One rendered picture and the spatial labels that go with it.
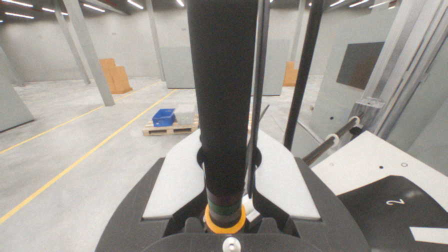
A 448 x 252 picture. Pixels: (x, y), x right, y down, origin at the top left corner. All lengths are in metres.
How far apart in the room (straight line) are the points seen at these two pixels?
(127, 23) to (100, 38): 2.76
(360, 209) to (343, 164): 0.28
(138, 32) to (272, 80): 11.19
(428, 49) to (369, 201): 0.66
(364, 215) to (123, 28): 14.73
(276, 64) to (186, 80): 4.32
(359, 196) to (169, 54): 7.52
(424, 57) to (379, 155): 0.44
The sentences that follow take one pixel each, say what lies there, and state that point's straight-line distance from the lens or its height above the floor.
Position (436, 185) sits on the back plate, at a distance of 0.50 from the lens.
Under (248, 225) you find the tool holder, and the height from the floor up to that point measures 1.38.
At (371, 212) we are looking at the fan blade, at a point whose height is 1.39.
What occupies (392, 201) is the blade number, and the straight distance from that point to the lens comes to 0.29.
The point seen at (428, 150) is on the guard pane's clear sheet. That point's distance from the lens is 0.85.
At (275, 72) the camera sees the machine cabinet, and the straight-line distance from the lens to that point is 5.88.
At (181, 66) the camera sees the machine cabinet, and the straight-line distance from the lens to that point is 7.41.
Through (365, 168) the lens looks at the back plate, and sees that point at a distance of 0.53.
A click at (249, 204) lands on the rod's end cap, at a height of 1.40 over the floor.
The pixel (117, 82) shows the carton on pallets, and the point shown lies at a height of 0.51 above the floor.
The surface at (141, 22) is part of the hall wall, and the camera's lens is 13.93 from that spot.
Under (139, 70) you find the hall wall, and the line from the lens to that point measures 14.34.
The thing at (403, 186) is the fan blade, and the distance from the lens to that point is 0.32.
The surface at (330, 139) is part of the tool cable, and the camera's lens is 0.37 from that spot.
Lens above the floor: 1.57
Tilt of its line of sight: 28 degrees down
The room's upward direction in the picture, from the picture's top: 1 degrees counter-clockwise
